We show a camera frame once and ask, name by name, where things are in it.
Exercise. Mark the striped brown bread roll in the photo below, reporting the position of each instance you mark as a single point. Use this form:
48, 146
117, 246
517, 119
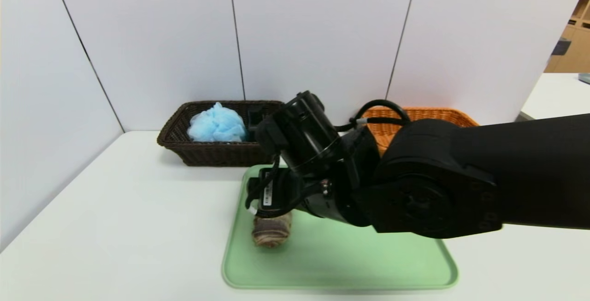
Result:
272, 234

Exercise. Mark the light green plastic tray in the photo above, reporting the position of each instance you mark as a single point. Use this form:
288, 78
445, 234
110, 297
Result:
341, 264

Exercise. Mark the wooden cabinet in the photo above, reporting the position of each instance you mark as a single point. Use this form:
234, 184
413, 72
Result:
576, 47

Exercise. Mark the white side table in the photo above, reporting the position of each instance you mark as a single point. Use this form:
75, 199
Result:
557, 98

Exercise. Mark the light blue mesh bath sponge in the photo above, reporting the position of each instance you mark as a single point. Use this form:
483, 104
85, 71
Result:
216, 126

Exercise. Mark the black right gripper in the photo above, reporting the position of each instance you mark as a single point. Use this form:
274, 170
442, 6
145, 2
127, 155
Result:
272, 196

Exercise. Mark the small grey box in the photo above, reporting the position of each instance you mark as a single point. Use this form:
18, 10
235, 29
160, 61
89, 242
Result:
560, 46

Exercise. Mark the orange wicker basket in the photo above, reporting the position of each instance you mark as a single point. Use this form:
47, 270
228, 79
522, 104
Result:
438, 114

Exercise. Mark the dark green pump bottle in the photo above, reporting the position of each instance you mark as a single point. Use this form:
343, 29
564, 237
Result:
256, 121

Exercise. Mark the black and grey right robot arm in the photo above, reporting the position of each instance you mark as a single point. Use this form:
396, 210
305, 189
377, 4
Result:
461, 176

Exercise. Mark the dark brown wicker basket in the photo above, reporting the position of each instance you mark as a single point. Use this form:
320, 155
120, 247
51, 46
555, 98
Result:
207, 153

